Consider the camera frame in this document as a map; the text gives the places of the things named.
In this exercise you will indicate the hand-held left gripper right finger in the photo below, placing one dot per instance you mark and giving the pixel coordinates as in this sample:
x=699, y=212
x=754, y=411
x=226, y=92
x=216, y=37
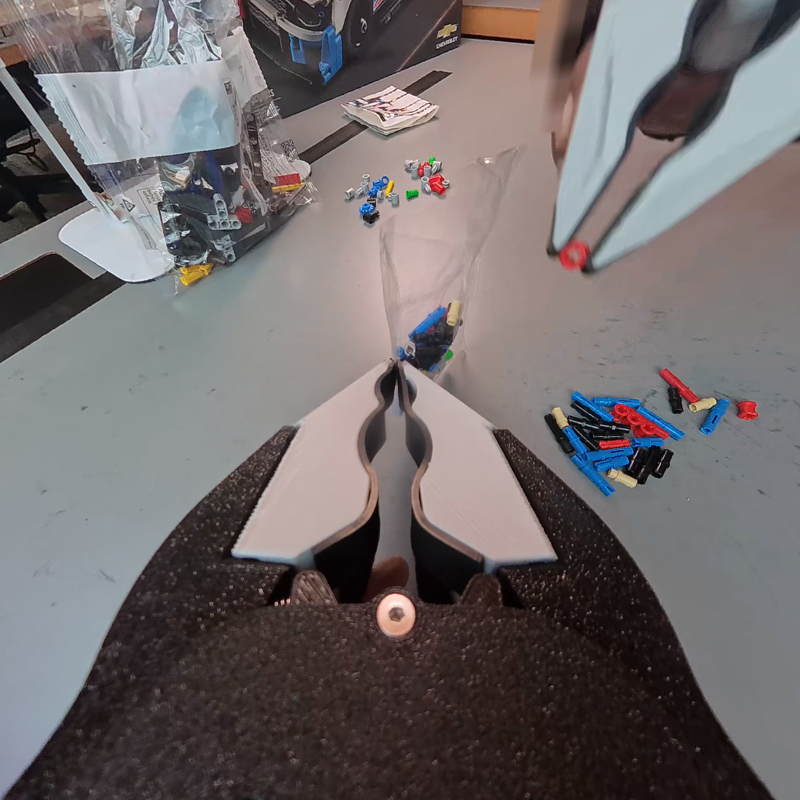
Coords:
x=481, y=494

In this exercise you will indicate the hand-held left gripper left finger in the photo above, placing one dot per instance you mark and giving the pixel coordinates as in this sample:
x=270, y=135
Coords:
x=300, y=487

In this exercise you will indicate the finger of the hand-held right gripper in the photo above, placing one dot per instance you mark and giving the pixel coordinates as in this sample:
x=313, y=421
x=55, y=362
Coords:
x=619, y=81
x=750, y=125

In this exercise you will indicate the bagged mixed connector pieces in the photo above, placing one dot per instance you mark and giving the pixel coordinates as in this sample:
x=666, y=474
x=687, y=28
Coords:
x=431, y=340

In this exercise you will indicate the pile of coloured connector pins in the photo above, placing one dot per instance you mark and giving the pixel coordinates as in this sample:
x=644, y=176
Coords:
x=653, y=459

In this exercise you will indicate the red round bushing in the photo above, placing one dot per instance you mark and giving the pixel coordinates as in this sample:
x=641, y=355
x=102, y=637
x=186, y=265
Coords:
x=574, y=255

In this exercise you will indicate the small clear plastic bag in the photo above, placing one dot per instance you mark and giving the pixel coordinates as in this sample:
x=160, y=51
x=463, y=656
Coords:
x=437, y=262

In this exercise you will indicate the person's right hand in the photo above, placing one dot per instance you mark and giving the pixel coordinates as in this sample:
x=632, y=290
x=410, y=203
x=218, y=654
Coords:
x=559, y=56

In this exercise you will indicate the person's left hand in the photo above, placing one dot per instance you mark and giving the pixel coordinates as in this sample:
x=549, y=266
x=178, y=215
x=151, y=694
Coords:
x=389, y=574

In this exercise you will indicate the wooden board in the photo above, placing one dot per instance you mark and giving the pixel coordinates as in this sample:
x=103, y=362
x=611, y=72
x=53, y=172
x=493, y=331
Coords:
x=500, y=22

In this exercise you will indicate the scatter of small mixed pieces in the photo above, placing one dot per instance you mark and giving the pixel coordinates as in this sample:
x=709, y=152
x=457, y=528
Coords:
x=435, y=182

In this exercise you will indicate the folded instruction booklet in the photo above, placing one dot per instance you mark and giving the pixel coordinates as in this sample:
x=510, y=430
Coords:
x=390, y=109

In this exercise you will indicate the black toy car set box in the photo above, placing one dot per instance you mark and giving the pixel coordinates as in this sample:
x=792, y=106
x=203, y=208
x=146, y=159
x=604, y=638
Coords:
x=387, y=56

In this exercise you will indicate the large clear bag of parts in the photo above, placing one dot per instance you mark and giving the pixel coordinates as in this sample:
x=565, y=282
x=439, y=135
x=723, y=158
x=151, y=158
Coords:
x=200, y=212

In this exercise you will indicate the white stand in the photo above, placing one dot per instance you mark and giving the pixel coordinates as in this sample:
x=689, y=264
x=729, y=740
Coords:
x=106, y=240

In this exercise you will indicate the black office chair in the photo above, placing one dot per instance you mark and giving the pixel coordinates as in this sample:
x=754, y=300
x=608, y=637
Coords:
x=19, y=156

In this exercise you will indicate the crumpled clear plastic bag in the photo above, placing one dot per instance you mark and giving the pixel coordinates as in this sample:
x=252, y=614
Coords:
x=162, y=31

